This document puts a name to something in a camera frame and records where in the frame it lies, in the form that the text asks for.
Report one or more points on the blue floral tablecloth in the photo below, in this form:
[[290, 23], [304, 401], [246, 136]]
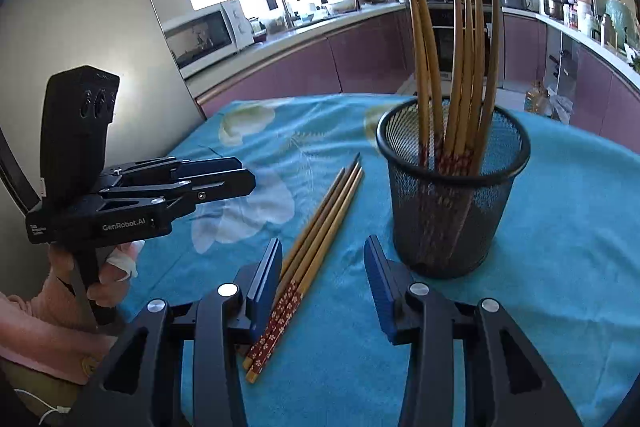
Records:
[[550, 257]]

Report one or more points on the pink base cabinets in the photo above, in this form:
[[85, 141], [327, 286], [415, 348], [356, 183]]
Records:
[[300, 62], [600, 87]]

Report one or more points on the stainless steel stockpot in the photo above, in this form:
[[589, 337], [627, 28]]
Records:
[[552, 4]]

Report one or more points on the person's left hand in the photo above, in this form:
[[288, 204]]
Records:
[[110, 292]]

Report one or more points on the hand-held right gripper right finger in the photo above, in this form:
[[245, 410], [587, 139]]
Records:
[[382, 292]]

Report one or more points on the large pale bowl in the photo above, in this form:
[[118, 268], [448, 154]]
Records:
[[342, 3]]

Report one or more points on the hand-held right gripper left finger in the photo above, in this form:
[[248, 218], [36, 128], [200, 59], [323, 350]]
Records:
[[265, 287]]

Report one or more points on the yellow cooking oil bottle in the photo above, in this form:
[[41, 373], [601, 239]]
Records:
[[535, 99]]

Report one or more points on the bunch of wooden chopsticks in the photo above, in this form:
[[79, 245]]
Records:
[[470, 97]]

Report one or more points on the white microwave oven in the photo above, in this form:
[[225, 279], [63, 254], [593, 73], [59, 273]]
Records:
[[200, 37]]

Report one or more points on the person's olive trousers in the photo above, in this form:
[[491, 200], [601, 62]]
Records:
[[30, 392]]

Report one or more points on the person's left forearm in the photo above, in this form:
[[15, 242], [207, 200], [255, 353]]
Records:
[[40, 332]]

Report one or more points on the stainless steel flask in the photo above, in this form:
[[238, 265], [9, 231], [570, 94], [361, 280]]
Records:
[[605, 29]]

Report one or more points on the red-patterned wooden chopstick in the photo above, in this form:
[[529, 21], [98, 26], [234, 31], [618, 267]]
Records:
[[315, 217], [325, 217], [336, 217]]

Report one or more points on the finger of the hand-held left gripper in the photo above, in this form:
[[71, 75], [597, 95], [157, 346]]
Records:
[[210, 165], [225, 187]]

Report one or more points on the black integrated stove oven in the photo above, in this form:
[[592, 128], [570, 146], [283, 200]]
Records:
[[445, 32]]

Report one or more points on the black mesh cup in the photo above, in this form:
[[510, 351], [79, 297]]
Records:
[[450, 227]]

